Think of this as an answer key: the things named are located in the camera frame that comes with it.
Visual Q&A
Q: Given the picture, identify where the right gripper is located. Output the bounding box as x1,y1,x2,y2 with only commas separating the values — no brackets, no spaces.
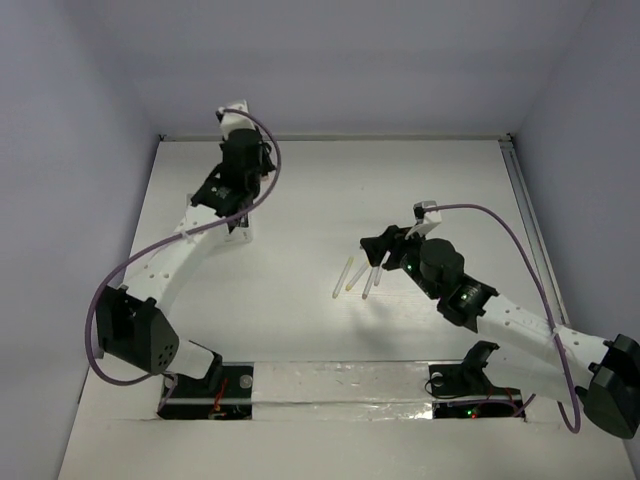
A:
360,222,440,300

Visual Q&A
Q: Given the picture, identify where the yellow marker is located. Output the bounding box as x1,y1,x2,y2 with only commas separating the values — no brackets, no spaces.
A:
345,262,370,291

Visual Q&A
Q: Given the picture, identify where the pink white marker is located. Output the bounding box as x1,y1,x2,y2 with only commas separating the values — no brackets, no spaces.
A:
361,267,377,300

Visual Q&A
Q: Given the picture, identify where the yellow-green highlighter pen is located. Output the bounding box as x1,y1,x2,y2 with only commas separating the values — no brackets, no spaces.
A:
332,256,354,299

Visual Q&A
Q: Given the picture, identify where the orange banded white marker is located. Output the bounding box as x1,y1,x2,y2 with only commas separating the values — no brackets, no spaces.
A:
373,252,389,287

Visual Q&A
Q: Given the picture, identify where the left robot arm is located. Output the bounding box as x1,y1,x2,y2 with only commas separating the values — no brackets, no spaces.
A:
96,128,275,395

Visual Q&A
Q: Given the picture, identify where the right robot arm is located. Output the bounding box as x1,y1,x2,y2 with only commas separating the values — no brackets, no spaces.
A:
360,225,639,439

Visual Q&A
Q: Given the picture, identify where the white divided container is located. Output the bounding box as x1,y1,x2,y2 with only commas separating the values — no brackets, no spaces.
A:
180,192,253,250

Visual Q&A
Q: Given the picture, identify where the white foam front board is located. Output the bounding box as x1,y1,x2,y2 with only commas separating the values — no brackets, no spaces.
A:
60,376,634,479

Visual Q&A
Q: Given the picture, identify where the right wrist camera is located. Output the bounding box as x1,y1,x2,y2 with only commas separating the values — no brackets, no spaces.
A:
406,200,442,238

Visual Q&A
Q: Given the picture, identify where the aluminium side rail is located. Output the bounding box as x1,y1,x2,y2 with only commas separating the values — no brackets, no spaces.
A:
498,137,571,327

